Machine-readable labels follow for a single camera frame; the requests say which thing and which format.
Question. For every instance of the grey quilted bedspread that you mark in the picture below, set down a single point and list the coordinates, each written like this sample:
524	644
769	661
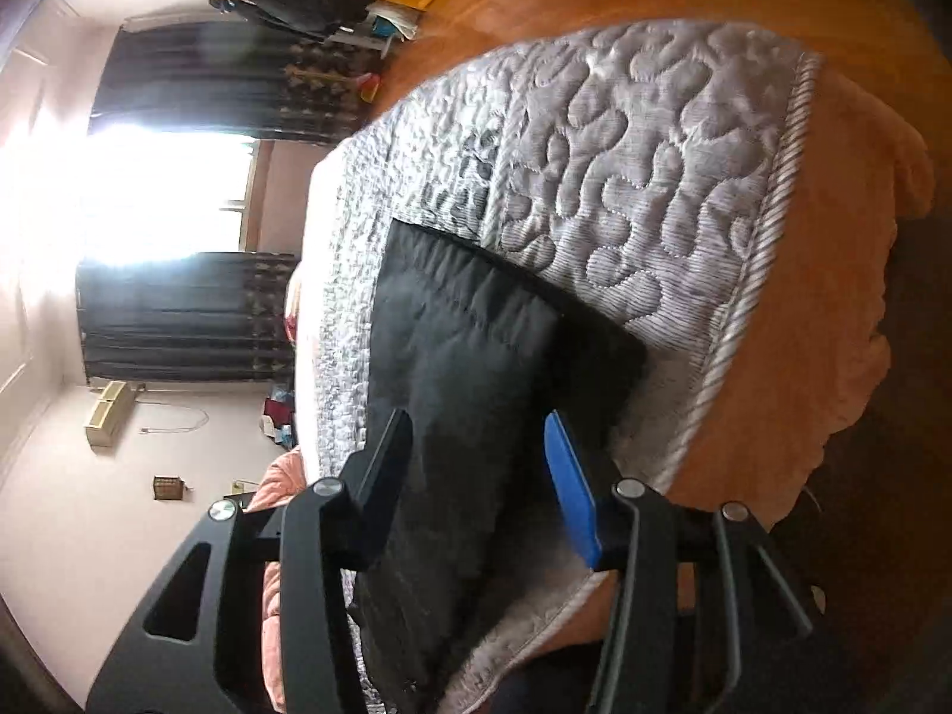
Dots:
632	163

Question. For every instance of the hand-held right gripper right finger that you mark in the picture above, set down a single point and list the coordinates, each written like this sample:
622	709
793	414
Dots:
573	491

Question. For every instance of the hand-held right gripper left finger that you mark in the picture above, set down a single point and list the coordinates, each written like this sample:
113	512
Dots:
383	476

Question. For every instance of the black pants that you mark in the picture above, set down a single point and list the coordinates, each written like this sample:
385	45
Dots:
461	387

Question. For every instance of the coat rack with dark clothes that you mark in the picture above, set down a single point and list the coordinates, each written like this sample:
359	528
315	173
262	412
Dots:
282	4

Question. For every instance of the bright window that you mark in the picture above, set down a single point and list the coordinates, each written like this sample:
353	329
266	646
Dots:
149	193

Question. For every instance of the small brown wall box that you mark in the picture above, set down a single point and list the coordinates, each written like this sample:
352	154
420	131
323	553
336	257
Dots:
168	487

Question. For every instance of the white and blue bundle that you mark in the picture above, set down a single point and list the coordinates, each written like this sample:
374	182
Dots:
387	22

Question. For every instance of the cream wall unit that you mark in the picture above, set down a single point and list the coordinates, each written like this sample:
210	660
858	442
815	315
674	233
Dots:
104	413

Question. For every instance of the red plastic toy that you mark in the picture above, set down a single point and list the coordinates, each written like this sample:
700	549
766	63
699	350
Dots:
369	85

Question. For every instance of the pile of red clothes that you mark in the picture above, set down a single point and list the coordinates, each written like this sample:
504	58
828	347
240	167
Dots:
279	416

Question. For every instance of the dark patterned curtain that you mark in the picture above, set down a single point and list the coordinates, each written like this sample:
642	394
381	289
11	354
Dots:
186	74
171	320

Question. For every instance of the pink comforter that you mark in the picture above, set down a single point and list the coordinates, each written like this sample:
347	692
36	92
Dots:
275	491

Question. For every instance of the pale pink bed sheet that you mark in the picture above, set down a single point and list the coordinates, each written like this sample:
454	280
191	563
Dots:
306	312

